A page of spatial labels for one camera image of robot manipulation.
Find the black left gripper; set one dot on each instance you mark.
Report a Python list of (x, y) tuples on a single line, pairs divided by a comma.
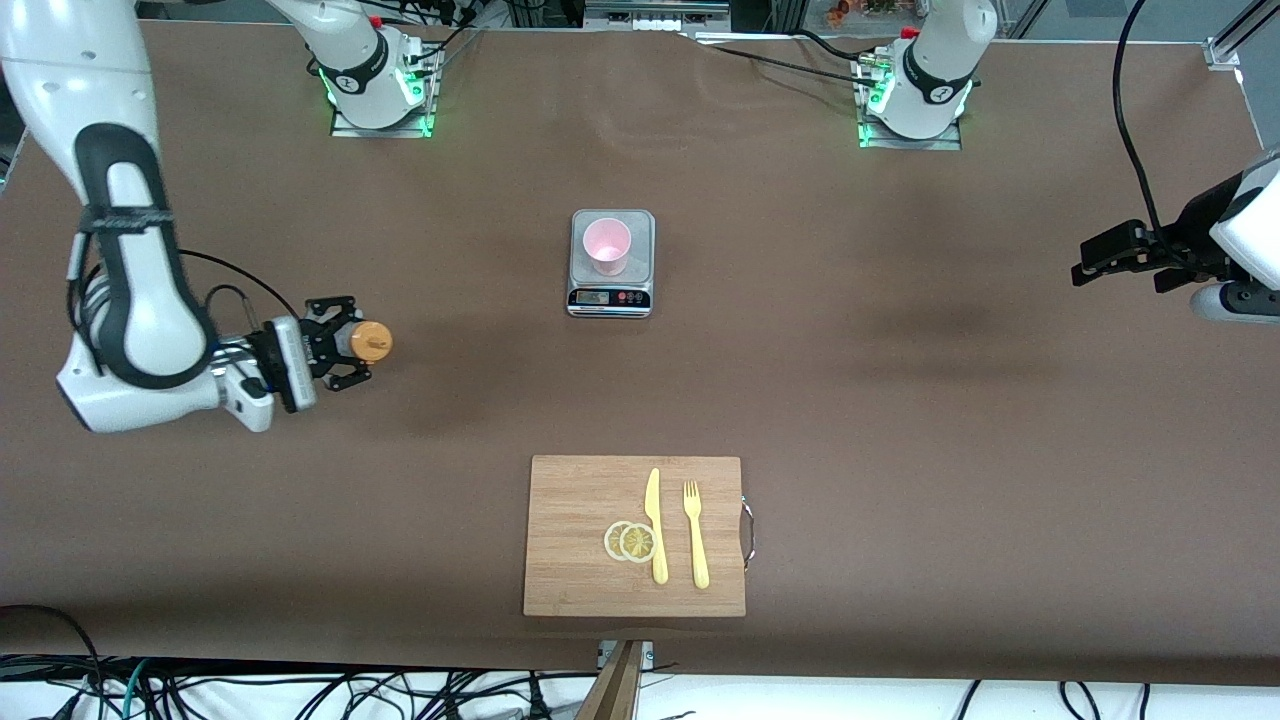
[(1190, 240)]

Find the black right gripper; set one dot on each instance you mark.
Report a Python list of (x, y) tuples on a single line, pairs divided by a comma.
[(322, 345)]

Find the clear sauce bottle orange cap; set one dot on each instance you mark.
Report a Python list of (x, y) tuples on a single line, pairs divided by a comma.
[(368, 342)]

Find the pink plastic cup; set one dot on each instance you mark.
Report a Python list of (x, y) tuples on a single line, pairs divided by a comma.
[(606, 262)]

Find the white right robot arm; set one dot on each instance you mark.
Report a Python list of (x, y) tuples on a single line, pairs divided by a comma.
[(50, 80)]

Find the brown table cover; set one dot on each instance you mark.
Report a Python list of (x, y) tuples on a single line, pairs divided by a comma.
[(200, 500)]

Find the silver digital kitchen scale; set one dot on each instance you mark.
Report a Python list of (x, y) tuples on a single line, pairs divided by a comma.
[(612, 297)]

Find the wooden cutting board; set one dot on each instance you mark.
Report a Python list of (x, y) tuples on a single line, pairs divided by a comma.
[(570, 520)]

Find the lemon slice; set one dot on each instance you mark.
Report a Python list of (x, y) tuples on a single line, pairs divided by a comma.
[(611, 541), (637, 543)]

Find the yellow plastic knife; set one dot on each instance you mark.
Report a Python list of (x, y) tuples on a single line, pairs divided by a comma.
[(657, 540)]

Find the yellow plastic fork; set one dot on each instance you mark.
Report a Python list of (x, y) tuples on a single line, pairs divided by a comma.
[(699, 560)]

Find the white power strip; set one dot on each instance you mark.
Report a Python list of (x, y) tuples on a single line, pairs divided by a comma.
[(655, 22)]

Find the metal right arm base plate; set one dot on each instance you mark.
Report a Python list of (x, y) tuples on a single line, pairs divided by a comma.
[(380, 131)]

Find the aluminium frame corner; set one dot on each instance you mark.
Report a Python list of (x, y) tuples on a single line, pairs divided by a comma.
[(1222, 52)]

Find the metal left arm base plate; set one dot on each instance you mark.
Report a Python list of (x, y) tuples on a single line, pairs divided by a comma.
[(910, 144)]

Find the small metal bracket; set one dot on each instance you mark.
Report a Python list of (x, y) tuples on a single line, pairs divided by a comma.
[(648, 655)]

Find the wooden post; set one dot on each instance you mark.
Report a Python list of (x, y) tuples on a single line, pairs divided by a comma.
[(615, 690)]

